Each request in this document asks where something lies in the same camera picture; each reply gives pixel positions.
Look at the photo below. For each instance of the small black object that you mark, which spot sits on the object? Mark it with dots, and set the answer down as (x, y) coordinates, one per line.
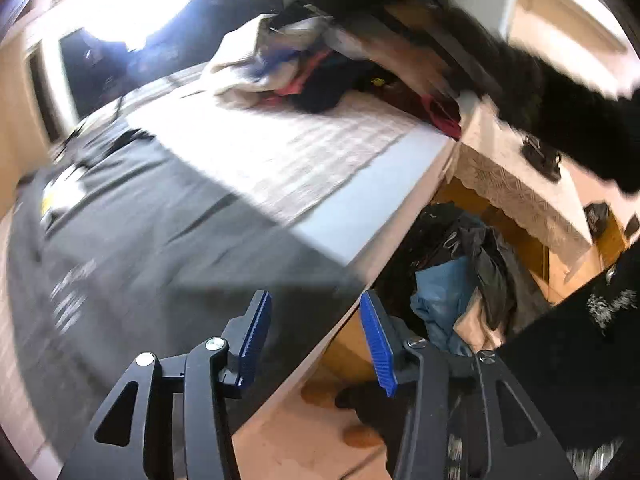
(542, 157)

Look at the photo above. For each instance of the beige plaid blanket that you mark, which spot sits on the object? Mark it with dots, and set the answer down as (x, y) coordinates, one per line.
(300, 160)

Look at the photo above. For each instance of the pile of clothes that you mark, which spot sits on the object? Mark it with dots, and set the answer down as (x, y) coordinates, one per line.
(280, 75)

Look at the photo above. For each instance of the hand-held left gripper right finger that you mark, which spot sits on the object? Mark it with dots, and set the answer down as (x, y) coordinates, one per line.
(377, 345)

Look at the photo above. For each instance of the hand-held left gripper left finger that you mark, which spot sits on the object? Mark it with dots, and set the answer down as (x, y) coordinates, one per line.
(255, 340)

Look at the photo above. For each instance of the person's right hand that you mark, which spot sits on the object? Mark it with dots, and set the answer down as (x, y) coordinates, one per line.
(415, 65)

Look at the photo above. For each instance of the person's leg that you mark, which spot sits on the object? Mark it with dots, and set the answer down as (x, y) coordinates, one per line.
(365, 405)

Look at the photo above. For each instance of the white lace tablecloth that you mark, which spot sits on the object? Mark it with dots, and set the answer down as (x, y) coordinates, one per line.
(505, 195)

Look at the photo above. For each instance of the brown slipper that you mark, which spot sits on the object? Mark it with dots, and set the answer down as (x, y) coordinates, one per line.
(320, 395)
(362, 437)

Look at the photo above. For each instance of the person's right forearm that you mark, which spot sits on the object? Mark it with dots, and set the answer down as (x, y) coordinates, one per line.
(550, 90)

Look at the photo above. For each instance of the dark grey t-shirt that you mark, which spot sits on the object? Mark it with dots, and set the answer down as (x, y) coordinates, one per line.
(150, 240)

